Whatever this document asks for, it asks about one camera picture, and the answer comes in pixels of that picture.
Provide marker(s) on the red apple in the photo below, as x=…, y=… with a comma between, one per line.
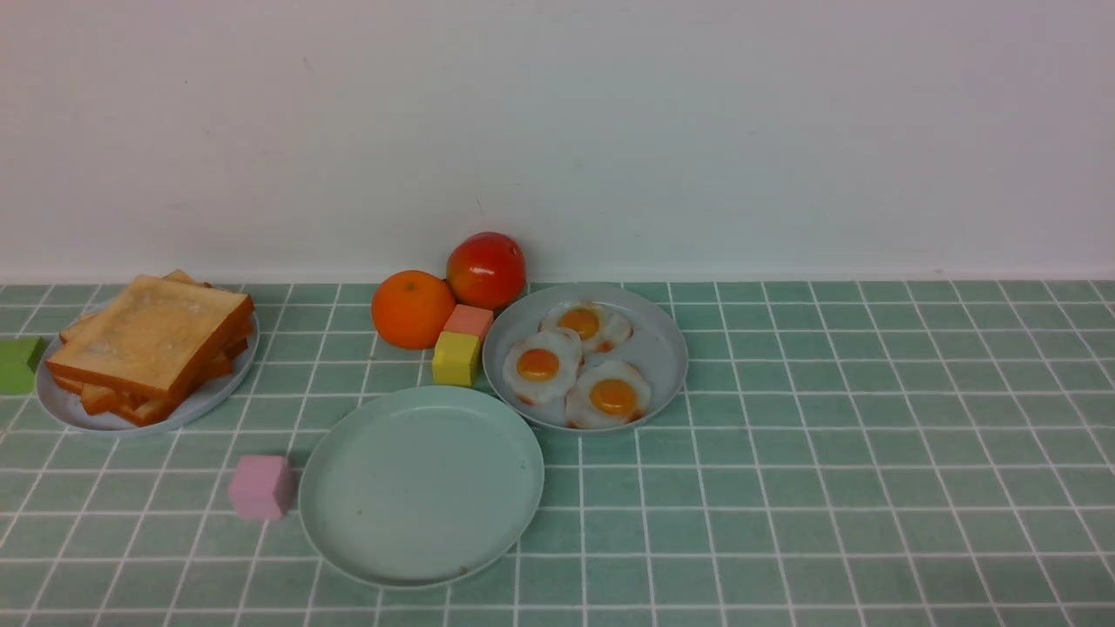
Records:
x=488, y=271

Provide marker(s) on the orange fruit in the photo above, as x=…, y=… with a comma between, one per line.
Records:
x=409, y=309

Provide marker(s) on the toast slice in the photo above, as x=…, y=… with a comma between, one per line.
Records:
x=160, y=340
x=154, y=339
x=143, y=411
x=97, y=399

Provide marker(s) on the grey egg plate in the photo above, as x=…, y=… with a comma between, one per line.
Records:
x=657, y=350

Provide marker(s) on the salmon wooden cube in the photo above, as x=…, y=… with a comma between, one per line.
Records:
x=473, y=321

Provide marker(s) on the fried egg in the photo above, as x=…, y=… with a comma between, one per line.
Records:
x=607, y=395
x=544, y=366
x=599, y=329

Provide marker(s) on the green wooden cube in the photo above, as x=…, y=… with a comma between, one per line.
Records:
x=20, y=358

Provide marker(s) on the pink wooden cube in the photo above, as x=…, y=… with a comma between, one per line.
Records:
x=262, y=487

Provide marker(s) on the light green empty plate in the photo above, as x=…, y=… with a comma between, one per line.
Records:
x=421, y=487

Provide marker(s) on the yellow wooden cube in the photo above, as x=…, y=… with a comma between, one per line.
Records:
x=456, y=359

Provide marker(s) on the grey bread plate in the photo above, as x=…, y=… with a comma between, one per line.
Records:
x=66, y=407

